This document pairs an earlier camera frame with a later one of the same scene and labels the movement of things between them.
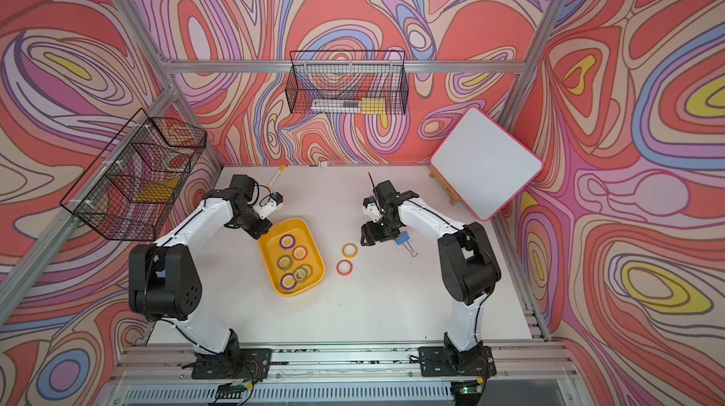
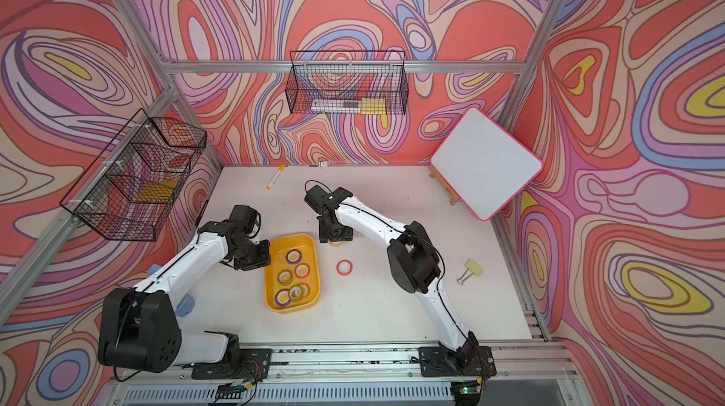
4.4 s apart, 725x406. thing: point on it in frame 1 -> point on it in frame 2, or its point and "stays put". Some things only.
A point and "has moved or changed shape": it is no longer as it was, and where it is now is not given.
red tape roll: [344, 267] stays put
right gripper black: [373, 235] -> [325, 236]
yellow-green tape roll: [285, 262] -> [280, 276]
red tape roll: [299, 253] -> [302, 270]
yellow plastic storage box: [292, 256] has moved or changed shape
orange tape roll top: [309, 271] -> [305, 290]
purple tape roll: [288, 281] -> [282, 297]
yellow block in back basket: [373, 106] stays put
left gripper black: [262, 227] -> [264, 258]
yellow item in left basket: [158, 191] stays put
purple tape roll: [287, 242] -> [294, 257]
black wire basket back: [346, 82] stays put
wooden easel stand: [446, 186] stays put
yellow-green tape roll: [299, 274] -> [295, 293]
